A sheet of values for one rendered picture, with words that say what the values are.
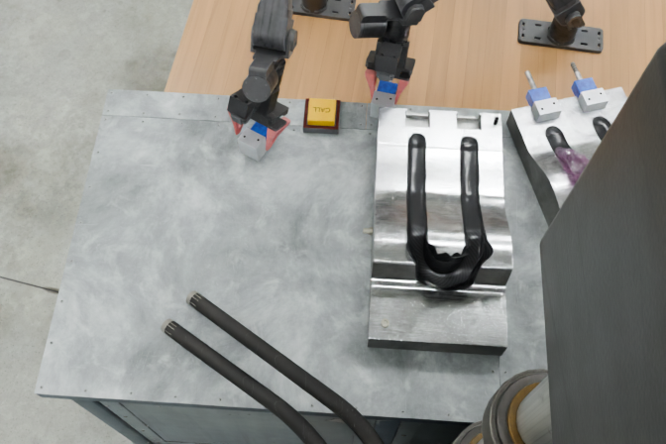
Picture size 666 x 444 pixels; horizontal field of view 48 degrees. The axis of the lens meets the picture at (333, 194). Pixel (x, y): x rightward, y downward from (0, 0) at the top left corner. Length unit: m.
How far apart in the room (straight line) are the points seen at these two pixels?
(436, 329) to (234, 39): 0.86
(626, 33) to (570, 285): 1.60
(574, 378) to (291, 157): 1.31
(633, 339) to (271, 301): 1.24
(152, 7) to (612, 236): 2.78
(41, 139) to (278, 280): 1.46
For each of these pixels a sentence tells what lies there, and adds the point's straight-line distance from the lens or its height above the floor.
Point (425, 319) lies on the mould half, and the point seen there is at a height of 0.86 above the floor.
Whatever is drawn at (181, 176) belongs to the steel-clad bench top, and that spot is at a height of 0.80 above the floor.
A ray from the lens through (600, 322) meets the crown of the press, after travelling 0.37.
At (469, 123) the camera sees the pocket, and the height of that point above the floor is 0.86.
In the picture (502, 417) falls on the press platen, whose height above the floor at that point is 1.54.
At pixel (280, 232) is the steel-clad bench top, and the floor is 0.80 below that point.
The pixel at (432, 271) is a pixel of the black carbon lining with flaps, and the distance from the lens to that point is 1.48.
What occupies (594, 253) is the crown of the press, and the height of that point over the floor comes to 1.91.
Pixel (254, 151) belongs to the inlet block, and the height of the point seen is 0.84.
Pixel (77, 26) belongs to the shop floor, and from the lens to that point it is 3.07.
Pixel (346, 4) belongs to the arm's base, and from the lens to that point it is 1.90.
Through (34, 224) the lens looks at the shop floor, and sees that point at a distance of 2.65.
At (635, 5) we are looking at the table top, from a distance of 2.06.
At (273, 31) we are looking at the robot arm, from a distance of 1.49.
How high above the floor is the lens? 2.24
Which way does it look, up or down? 63 degrees down
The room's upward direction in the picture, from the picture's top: straight up
